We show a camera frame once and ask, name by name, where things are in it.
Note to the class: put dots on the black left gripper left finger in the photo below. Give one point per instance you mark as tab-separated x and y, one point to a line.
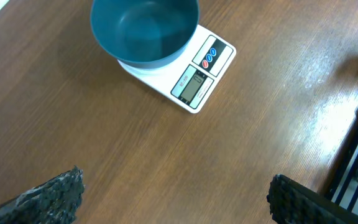
55	201

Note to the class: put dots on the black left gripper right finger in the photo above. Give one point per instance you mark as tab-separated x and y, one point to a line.
293	203

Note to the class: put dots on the white digital kitchen scale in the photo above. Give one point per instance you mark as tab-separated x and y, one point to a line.
191	78

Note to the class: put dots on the teal plastic bowl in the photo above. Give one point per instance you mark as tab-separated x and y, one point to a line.
144	33

